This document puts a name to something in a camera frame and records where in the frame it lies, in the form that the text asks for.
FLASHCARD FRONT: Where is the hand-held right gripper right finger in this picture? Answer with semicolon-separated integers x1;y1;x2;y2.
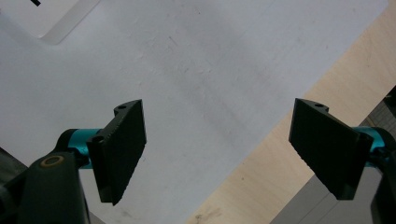
288;98;396;201

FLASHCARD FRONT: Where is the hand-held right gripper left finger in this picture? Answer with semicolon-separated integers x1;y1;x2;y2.
55;99;148;206

